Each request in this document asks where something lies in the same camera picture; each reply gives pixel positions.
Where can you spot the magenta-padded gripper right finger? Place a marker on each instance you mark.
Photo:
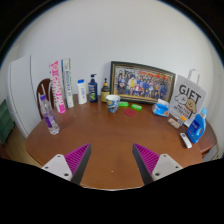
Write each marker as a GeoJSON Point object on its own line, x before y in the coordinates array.
{"type": "Point", "coordinates": [165, 165]}

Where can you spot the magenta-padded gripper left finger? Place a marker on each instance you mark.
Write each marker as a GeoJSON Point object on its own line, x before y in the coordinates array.
{"type": "Point", "coordinates": [56, 165]}

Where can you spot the clear purple-capped water bottle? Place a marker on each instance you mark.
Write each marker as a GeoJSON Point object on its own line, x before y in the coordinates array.
{"type": "Point", "coordinates": [50, 120]}

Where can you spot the white remote control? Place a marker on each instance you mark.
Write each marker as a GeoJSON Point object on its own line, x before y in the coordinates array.
{"type": "Point", "coordinates": [186, 140]}

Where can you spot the small snack packet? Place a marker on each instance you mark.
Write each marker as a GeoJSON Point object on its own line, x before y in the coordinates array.
{"type": "Point", "coordinates": [173, 123]}

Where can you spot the blue detergent bottle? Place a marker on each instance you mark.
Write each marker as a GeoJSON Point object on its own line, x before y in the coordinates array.
{"type": "Point", "coordinates": [196, 128]}

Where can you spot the small colourful puzzle cube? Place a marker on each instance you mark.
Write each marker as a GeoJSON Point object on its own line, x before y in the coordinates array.
{"type": "Point", "coordinates": [182, 120]}

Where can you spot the blue tissue pack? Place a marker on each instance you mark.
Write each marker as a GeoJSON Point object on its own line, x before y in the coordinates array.
{"type": "Point", "coordinates": [161, 109]}

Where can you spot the flat round red coaster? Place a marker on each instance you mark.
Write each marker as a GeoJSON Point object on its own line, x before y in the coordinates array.
{"type": "Point", "coordinates": [129, 112]}

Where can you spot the small green box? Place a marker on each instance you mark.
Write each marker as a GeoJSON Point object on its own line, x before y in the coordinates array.
{"type": "Point", "coordinates": [123, 104]}
{"type": "Point", "coordinates": [136, 107]}

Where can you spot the dark green box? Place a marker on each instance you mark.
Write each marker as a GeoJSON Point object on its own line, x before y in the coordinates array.
{"type": "Point", "coordinates": [6, 121]}

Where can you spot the white printed paper bag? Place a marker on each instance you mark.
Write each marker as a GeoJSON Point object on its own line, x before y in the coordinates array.
{"type": "Point", "coordinates": [188, 98]}

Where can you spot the brown wooden chair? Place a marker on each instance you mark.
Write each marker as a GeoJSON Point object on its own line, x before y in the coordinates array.
{"type": "Point", "coordinates": [39, 93]}

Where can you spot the white blue-capped lotion bottle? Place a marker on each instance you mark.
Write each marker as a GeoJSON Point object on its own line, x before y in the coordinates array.
{"type": "Point", "coordinates": [82, 93]}

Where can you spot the tall pink printed box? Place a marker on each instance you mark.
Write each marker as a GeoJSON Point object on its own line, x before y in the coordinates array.
{"type": "Point", "coordinates": [57, 88]}

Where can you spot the white cabinet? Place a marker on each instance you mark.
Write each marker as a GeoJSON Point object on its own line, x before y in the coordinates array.
{"type": "Point", "coordinates": [20, 96]}

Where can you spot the blue printed paper cup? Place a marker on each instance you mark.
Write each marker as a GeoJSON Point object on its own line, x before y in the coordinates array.
{"type": "Point", "coordinates": [113, 104]}

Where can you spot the dark blue pump bottle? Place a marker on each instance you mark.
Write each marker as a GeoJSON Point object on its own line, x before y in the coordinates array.
{"type": "Point", "coordinates": [93, 91]}

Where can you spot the framed group picture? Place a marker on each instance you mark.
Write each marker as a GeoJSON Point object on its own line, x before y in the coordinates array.
{"type": "Point", "coordinates": [141, 82]}

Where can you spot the brown yellow-label pump bottle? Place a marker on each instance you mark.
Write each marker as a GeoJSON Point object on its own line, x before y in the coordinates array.
{"type": "Point", "coordinates": [105, 93]}

